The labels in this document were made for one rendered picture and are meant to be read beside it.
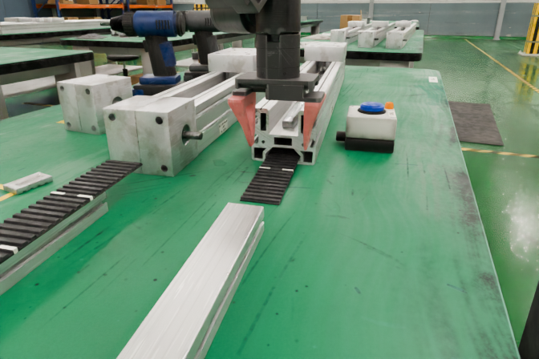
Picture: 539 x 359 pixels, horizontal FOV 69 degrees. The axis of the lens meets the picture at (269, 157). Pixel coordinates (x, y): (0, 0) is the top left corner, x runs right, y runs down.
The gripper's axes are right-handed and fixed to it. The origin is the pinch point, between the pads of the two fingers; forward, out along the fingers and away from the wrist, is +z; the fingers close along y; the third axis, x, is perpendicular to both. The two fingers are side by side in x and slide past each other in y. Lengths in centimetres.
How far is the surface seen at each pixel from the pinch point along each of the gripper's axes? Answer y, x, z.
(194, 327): -1.9, 32.6, 2.2
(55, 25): 311, -313, -6
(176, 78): 34, -37, -2
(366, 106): -11.7, -15.0, -2.1
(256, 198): 0.7, 9.0, 4.6
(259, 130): 4.0, -4.4, -0.1
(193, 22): 37, -57, -15
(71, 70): 146, -132, 12
